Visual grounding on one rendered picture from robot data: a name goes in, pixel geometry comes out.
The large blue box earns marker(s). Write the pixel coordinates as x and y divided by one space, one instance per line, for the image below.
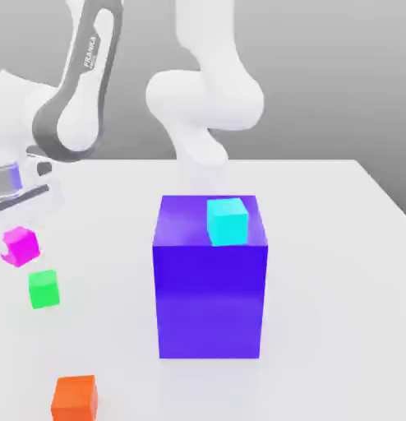
209 296

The small magenta cube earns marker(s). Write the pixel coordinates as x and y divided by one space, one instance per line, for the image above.
22 245

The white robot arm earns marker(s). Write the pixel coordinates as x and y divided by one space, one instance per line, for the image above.
203 98

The small orange cube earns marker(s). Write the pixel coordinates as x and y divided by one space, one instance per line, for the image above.
74 399

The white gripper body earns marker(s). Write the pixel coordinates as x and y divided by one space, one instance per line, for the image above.
28 204

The small cyan cube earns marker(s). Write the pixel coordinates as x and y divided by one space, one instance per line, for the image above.
227 223

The small green cube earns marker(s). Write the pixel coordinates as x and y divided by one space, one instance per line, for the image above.
43 289

